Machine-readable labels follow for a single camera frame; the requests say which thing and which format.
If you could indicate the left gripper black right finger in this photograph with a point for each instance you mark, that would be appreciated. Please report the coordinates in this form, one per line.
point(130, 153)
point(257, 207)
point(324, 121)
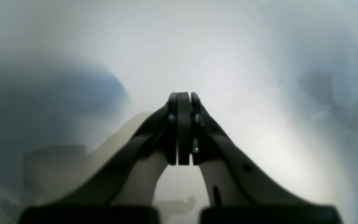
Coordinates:
point(238, 190)

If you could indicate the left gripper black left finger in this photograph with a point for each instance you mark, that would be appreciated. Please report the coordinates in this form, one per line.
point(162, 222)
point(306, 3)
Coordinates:
point(122, 190)

